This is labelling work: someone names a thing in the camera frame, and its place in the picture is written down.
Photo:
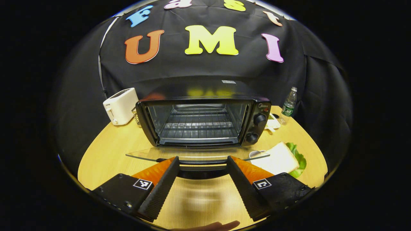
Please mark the black backdrop cloth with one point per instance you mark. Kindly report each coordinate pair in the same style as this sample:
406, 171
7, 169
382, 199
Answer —
199, 69

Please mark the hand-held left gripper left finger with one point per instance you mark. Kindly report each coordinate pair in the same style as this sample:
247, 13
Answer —
160, 189

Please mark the white sectioned grain dish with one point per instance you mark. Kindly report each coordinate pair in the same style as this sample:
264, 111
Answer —
273, 123

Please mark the bread and lettuce sandwich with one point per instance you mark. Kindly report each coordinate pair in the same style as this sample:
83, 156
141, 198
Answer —
277, 158

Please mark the black electric oven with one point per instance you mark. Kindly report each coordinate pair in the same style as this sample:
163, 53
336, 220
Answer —
260, 109

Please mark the white plastic tray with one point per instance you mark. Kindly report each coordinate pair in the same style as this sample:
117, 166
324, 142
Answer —
257, 153

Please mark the white toaster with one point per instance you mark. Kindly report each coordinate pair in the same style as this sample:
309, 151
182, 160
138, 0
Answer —
120, 106

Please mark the small glass jar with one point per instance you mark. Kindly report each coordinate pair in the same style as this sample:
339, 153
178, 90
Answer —
136, 116

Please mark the clear plastic water bottle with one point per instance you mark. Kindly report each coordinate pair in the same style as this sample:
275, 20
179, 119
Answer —
289, 107

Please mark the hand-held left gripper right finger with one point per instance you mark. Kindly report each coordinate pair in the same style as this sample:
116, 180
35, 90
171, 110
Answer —
245, 189

